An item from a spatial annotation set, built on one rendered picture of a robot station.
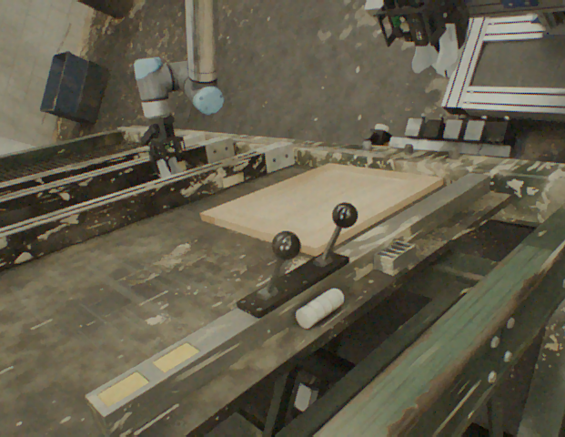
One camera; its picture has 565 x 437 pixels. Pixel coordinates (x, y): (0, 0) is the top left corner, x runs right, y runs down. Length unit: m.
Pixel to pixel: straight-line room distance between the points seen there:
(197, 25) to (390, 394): 0.94
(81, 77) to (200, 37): 4.07
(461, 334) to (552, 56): 1.58
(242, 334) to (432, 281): 0.44
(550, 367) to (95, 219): 1.09
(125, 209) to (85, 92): 4.07
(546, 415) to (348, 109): 1.88
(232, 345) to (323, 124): 2.21
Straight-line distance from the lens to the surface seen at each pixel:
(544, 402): 1.23
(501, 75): 2.08
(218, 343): 0.60
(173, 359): 0.60
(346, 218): 0.65
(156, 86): 1.34
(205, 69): 1.23
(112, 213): 1.19
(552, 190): 1.15
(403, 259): 0.81
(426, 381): 0.51
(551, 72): 2.02
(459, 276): 0.89
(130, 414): 0.57
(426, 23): 0.64
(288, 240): 0.57
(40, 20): 6.23
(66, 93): 5.15
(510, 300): 0.65
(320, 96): 2.82
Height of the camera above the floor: 1.98
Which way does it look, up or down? 46 degrees down
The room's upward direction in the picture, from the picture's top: 75 degrees counter-clockwise
